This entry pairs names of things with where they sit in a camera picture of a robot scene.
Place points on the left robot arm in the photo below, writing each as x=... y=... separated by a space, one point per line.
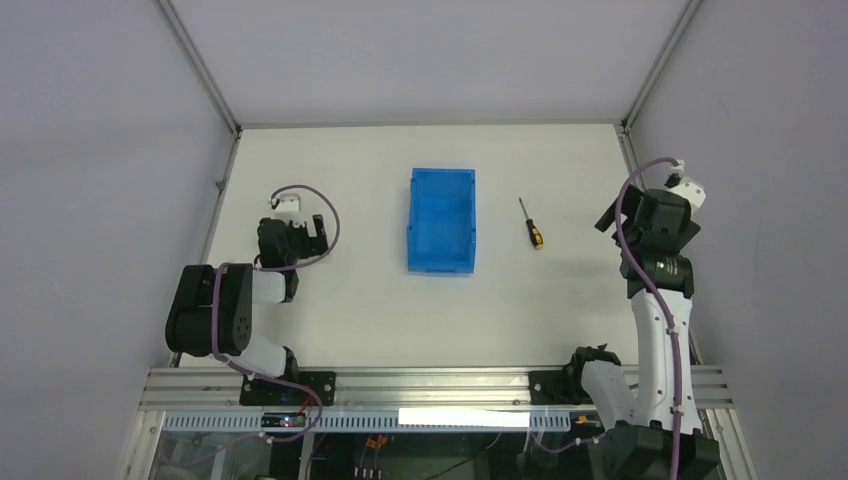
x=212 y=310

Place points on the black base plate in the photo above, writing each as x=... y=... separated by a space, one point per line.
x=556 y=387
x=263 y=393

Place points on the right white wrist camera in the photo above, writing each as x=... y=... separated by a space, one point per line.
x=685 y=187

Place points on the yellow black screwdriver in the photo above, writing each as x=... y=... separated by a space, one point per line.
x=535 y=236

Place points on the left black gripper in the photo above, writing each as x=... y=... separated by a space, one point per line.
x=307 y=240

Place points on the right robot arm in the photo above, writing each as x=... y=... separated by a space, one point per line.
x=652 y=431

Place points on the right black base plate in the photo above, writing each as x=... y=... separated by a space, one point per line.
x=556 y=387

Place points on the aluminium mounting rail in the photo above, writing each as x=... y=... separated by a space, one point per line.
x=360 y=388

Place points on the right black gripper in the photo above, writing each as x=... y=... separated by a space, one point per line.
x=626 y=213

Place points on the blue plastic bin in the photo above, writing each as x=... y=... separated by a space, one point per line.
x=441 y=230

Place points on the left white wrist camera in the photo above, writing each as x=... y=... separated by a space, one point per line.
x=286 y=207

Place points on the grey slotted cable duct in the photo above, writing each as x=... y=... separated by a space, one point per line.
x=403 y=420

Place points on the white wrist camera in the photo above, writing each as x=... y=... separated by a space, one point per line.
x=286 y=207
x=685 y=187

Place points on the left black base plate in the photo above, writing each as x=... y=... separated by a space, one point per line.
x=263 y=393

